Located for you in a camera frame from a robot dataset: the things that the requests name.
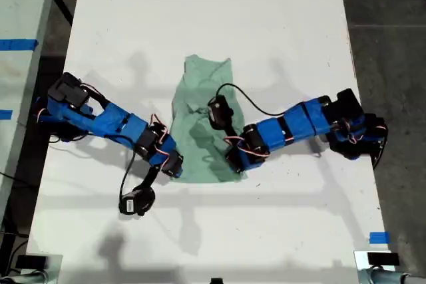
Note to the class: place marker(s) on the short blue tape strip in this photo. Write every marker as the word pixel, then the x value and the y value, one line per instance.
pixel 5 115

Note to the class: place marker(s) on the small black box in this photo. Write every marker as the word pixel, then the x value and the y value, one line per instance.
pixel 382 259
pixel 31 261

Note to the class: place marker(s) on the black stand leg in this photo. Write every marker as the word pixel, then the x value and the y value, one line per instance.
pixel 65 8

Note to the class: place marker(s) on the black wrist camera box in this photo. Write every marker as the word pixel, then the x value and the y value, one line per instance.
pixel 219 111
pixel 136 202

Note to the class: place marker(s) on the blue tape patch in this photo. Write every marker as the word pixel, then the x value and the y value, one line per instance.
pixel 379 238

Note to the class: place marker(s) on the black camera stalk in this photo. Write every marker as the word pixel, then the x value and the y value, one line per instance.
pixel 150 177
pixel 233 138

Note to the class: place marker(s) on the long blue tape strip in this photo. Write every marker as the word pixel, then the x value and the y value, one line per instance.
pixel 16 45

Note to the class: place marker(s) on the pale side table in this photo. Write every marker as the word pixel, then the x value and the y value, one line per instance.
pixel 20 4

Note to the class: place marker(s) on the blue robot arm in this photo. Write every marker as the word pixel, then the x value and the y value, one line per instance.
pixel 110 121
pixel 299 121

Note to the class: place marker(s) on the grey tube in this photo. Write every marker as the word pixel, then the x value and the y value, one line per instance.
pixel 30 279
pixel 382 279

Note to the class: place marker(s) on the pale green T-shirt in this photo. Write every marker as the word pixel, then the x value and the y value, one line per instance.
pixel 196 151

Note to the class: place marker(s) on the small black object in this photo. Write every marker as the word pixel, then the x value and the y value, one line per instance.
pixel 216 281

